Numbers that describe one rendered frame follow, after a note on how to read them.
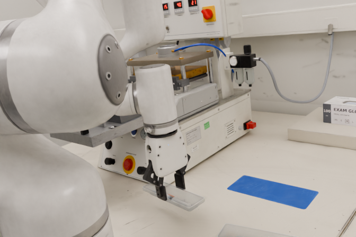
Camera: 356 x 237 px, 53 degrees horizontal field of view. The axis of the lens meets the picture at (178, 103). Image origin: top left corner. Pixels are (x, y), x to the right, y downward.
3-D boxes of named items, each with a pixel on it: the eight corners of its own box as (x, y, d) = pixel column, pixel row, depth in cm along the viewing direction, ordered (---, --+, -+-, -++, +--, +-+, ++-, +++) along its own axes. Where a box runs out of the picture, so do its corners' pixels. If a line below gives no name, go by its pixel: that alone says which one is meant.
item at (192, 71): (167, 75, 144) (163, 52, 142) (211, 76, 129) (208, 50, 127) (136, 84, 132) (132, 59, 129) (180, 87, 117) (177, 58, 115)
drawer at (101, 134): (124, 112, 129) (120, 91, 127) (168, 118, 115) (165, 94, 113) (50, 139, 108) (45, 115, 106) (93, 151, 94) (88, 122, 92)
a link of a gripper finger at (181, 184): (180, 167, 90) (184, 191, 92) (189, 162, 92) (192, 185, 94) (171, 164, 92) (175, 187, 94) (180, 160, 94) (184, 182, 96)
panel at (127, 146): (100, 167, 128) (109, 116, 129) (159, 185, 108) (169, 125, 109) (95, 167, 126) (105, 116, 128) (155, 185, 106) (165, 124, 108)
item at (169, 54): (172, 71, 151) (168, 41, 148) (234, 72, 130) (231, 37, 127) (130, 84, 133) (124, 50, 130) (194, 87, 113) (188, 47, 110)
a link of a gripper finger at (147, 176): (140, 170, 83) (150, 187, 85) (162, 149, 86) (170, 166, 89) (137, 169, 83) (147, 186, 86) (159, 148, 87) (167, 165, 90)
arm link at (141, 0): (79, -14, 72) (108, 123, 82) (158, -25, 71) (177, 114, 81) (88, -15, 80) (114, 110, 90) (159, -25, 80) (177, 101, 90)
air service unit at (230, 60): (230, 84, 133) (226, 45, 130) (265, 85, 124) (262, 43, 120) (222, 87, 130) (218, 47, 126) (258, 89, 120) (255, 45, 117)
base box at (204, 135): (189, 123, 167) (184, 88, 163) (260, 133, 143) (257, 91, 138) (97, 167, 129) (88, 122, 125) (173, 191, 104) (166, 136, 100)
